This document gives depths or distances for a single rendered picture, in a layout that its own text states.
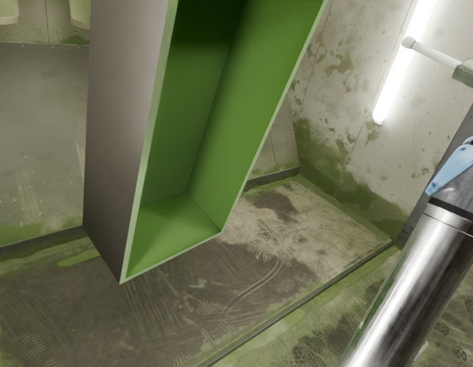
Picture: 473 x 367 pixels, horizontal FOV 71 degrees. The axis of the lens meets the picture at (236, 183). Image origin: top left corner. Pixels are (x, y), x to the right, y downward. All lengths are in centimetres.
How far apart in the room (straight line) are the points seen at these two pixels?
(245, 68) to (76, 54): 131
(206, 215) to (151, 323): 62
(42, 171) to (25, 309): 77
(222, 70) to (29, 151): 126
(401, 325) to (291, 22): 101
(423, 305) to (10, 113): 214
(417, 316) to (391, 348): 8
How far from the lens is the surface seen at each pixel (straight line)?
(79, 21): 214
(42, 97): 234
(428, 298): 72
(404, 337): 75
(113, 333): 190
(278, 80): 135
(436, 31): 276
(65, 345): 190
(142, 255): 162
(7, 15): 203
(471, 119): 267
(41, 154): 227
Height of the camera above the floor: 161
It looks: 31 degrees down
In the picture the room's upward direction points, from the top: 12 degrees clockwise
